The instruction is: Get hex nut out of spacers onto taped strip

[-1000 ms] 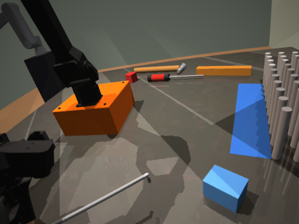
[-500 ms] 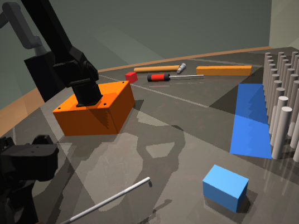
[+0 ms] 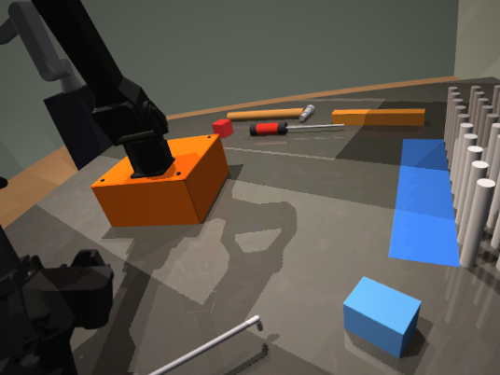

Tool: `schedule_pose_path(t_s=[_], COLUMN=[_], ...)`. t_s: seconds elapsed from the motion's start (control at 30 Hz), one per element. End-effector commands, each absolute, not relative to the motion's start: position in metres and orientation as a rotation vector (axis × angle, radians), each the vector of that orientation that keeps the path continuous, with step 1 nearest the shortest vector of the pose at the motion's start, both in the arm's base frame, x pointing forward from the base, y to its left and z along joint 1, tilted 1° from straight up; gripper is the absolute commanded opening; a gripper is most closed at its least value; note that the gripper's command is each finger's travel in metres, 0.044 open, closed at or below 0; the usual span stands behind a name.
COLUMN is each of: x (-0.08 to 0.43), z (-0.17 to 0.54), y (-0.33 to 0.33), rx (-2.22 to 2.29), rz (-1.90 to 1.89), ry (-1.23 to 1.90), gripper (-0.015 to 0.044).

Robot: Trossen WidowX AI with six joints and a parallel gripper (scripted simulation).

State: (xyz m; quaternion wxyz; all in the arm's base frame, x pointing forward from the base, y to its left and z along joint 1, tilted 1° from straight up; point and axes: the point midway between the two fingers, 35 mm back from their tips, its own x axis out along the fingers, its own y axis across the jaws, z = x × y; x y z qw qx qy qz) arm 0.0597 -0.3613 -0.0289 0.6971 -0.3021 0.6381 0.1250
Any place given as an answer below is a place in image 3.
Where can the light blue block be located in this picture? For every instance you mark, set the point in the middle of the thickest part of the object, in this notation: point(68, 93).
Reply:
point(381, 315)

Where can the orange rectangular bar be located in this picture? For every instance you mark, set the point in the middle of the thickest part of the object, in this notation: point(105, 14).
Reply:
point(394, 117)

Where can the blue flat strip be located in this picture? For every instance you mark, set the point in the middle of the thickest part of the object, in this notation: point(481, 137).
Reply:
point(424, 227)

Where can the hook tool with wooden handle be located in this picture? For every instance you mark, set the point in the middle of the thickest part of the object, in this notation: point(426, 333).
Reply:
point(210, 345)

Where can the wooden-handled hammer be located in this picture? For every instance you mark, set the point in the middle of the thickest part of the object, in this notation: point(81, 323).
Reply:
point(299, 113)

